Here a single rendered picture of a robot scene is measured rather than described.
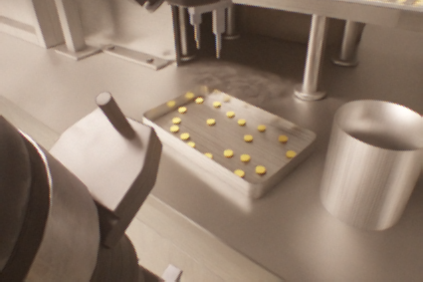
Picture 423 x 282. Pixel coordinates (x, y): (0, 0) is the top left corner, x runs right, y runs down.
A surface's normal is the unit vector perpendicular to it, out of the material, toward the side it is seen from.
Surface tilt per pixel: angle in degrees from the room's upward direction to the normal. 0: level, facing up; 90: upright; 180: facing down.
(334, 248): 0
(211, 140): 0
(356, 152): 90
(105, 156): 25
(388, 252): 0
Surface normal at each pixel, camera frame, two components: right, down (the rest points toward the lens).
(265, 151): -0.04, -0.84
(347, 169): -0.84, 0.32
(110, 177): -0.14, -0.54
